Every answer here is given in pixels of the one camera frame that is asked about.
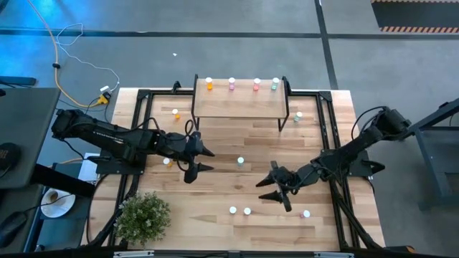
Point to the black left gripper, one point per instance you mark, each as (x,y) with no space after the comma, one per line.
(191,172)

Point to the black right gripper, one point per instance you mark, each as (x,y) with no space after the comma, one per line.
(287,200)

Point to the salmon pill bottle white cap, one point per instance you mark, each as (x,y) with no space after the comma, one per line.
(247,211)
(256,81)

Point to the teal pill bottle white cap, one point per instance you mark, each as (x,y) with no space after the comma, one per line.
(275,81)
(240,160)
(298,114)

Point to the orange pill bottle white cap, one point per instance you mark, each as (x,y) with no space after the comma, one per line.
(175,112)
(166,161)
(208,80)

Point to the pink pill bottle white cap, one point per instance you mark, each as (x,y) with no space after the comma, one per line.
(306,214)
(233,210)
(231,81)

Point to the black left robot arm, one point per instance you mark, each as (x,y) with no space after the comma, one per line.
(107,134)

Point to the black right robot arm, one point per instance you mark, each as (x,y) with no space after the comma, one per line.
(358,145)

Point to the green plant in black pot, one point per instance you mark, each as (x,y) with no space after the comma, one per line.
(143,218)

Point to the yellow plug adapter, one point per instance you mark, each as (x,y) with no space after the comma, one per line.
(104,99)

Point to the white charger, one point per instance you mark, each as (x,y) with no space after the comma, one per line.
(104,88)

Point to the black diagonal beam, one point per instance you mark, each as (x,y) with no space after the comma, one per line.
(64,182)

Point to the white round plate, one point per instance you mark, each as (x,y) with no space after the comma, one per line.
(62,209)

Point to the small brown cup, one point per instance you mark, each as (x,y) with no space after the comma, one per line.
(53,196)

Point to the dark grey metal cart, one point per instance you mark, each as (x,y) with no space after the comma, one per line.
(437,150)

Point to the dark grey desk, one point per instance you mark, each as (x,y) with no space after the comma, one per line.
(28,125)

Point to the black flat bar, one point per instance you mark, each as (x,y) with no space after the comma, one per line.
(18,81)

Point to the black computer mouse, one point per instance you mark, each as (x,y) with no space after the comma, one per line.
(12,227)

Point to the black hazard-striped floor mat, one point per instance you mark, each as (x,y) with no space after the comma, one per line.
(412,14)

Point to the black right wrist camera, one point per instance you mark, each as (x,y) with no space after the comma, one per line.
(292,179)

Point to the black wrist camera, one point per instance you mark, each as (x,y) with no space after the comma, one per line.
(292,179)
(187,143)

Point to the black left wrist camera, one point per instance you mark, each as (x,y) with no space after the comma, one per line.
(187,143)

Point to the wooden shelf black metal frame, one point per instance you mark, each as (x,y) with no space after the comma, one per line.
(240,104)

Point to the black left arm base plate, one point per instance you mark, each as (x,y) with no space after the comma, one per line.
(114,168)

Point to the silver metal bracket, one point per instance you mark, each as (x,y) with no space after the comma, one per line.
(333,255)
(134,254)

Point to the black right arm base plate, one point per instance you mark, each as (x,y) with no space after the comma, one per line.
(373,168)

